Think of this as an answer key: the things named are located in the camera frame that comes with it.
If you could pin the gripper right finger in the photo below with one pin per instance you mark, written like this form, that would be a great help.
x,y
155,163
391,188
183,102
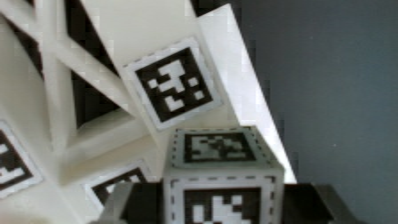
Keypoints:
x,y
313,205

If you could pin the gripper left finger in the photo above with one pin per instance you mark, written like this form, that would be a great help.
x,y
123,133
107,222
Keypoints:
x,y
133,206

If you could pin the white chair leg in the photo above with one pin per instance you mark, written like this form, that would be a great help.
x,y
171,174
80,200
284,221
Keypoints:
x,y
222,178

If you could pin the white chair back part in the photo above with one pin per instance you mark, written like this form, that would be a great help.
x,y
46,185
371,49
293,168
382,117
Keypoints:
x,y
121,68

